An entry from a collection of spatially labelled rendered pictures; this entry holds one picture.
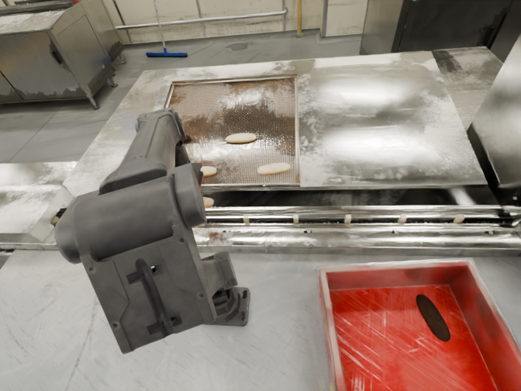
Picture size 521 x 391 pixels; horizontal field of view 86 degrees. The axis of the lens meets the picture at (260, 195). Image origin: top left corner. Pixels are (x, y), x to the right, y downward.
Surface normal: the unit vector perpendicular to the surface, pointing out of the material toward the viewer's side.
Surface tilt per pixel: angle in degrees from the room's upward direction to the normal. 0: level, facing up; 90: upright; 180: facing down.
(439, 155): 10
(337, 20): 90
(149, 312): 52
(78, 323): 0
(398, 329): 0
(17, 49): 90
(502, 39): 90
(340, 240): 0
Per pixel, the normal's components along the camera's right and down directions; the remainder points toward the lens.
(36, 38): -0.07, 0.76
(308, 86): -0.11, -0.51
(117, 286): 0.18, 0.14
